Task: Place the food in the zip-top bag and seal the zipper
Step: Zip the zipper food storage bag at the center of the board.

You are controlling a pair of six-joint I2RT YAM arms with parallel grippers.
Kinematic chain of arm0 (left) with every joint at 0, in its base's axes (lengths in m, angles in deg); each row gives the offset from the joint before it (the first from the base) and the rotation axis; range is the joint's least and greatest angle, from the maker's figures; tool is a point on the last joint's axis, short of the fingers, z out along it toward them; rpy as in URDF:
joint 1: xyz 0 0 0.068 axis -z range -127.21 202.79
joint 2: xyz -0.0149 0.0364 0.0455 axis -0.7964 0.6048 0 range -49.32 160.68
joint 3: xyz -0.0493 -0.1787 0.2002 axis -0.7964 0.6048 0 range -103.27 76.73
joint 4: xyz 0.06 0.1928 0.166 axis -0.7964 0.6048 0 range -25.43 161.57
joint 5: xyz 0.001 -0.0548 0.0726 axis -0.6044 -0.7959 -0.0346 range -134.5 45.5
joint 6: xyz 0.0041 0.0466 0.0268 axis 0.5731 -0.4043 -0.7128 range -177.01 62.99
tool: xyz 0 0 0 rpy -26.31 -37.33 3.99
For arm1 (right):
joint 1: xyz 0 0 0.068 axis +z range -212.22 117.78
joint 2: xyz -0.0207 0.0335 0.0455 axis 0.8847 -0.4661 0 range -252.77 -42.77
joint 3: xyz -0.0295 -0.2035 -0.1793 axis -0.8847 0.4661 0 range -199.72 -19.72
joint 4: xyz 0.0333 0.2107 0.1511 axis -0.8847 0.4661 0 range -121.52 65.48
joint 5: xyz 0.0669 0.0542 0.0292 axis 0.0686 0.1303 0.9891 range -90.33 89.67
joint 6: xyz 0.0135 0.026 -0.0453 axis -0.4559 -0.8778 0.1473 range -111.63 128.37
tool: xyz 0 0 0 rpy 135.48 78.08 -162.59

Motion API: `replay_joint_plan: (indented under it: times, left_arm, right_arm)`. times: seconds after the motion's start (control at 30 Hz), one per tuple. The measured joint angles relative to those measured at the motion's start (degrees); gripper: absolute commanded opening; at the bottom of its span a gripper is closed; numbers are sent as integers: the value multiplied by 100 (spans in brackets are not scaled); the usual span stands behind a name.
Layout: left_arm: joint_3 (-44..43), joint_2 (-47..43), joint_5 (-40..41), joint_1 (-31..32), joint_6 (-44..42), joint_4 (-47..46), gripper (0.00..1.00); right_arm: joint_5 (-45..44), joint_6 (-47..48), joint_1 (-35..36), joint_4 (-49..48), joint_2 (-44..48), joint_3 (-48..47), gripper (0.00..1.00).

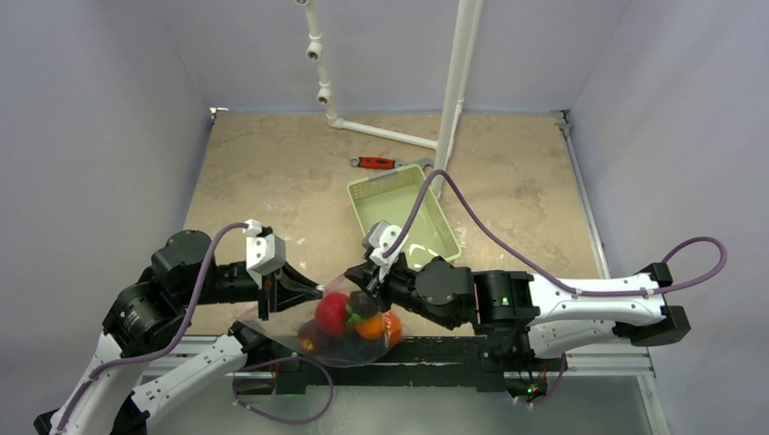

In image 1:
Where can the clear zip top bag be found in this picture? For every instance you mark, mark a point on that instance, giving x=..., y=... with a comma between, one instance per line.
x=348, y=350

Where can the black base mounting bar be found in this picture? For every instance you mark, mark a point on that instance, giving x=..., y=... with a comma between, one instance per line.
x=491, y=363

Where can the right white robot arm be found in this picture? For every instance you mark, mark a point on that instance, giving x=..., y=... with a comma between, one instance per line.
x=543, y=320

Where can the light green plastic basket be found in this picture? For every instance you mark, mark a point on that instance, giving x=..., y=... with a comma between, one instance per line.
x=390, y=196

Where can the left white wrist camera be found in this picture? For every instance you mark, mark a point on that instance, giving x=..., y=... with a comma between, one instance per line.
x=265, y=251

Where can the aluminium rail frame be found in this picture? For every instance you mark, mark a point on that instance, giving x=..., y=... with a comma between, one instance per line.
x=646, y=380

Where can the dark purple toy tomato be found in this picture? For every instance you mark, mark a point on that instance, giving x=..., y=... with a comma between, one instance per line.
x=360, y=306

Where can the red handled adjustable wrench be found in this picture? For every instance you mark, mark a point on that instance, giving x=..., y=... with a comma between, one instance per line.
x=379, y=163

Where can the pink toy peach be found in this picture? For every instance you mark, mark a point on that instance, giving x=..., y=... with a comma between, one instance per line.
x=393, y=329

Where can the orange toy pumpkin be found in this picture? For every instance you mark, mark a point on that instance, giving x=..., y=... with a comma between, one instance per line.
x=371, y=328

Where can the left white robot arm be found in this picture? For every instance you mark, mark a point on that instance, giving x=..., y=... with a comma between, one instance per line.
x=148, y=320

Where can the red toy tomato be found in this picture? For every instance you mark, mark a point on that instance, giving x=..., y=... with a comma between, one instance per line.
x=330, y=314

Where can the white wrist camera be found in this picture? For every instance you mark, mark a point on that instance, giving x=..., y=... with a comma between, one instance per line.
x=379, y=243
x=265, y=251

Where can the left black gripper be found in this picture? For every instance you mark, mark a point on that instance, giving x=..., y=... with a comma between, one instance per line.
x=285, y=287

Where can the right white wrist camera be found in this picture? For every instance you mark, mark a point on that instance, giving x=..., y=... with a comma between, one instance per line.
x=379, y=243

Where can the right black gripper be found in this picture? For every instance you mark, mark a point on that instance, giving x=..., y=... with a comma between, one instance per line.
x=373, y=278

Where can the white pvc pipe frame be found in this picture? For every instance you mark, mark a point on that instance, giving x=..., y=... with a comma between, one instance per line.
x=464, y=37

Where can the dark red toy apple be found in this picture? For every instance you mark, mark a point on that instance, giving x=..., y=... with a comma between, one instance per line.
x=312, y=340

